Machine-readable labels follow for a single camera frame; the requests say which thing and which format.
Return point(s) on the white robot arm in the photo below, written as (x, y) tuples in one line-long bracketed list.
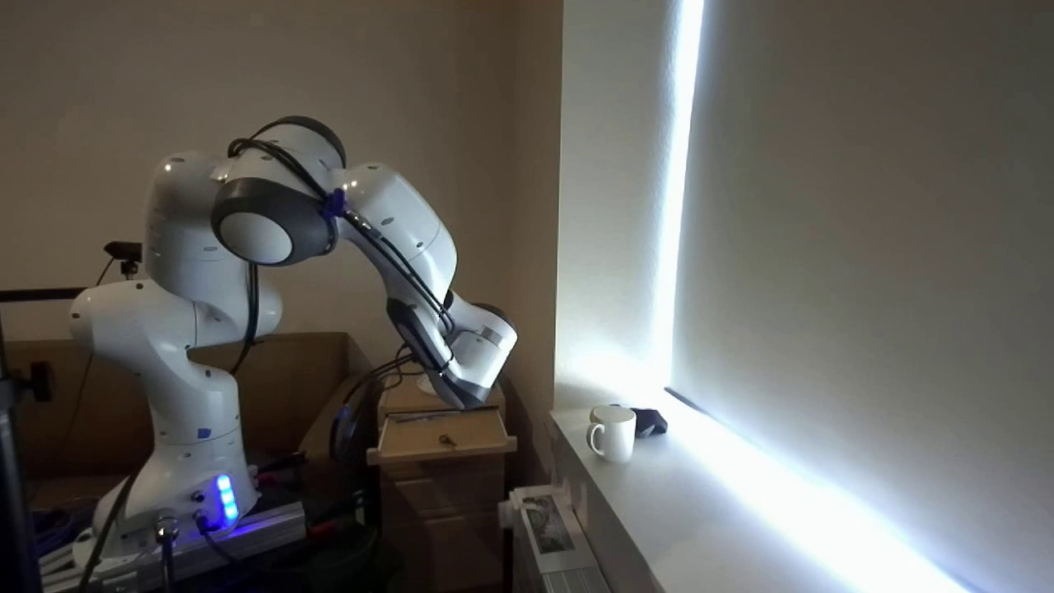
[(186, 351)]

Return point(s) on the wooden cabinet drawer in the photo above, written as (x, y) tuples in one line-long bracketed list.
[(417, 440)]

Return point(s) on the white mug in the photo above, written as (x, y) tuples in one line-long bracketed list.
[(614, 434)]

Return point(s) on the small dark object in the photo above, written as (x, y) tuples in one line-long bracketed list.
[(651, 424)]

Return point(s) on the wooden cabinet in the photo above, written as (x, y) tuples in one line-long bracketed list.
[(439, 515)]

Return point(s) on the white window sill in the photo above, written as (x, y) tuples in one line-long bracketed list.
[(703, 515)]

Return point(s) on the black table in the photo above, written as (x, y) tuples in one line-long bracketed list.
[(349, 565)]

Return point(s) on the grey roller blind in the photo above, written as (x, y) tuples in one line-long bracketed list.
[(877, 218)]

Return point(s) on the black horizontal bar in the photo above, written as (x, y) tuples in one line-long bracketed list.
[(37, 295)]

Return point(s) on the black camera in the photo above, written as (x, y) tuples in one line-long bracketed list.
[(124, 256)]

